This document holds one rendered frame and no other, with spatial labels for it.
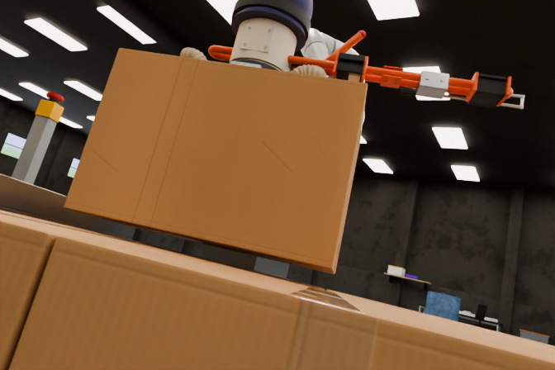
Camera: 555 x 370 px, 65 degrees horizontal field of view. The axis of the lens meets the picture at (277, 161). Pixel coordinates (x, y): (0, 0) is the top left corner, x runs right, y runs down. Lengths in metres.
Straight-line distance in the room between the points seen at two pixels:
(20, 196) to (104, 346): 0.77
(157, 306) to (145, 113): 0.77
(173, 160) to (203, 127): 0.10
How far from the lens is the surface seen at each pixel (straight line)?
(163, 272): 0.31
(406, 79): 1.20
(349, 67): 1.17
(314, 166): 0.91
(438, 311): 9.37
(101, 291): 0.32
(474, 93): 1.21
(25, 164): 1.99
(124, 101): 1.08
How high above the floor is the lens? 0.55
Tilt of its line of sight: 14 degrees up
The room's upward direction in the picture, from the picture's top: 14 degrees clockwise
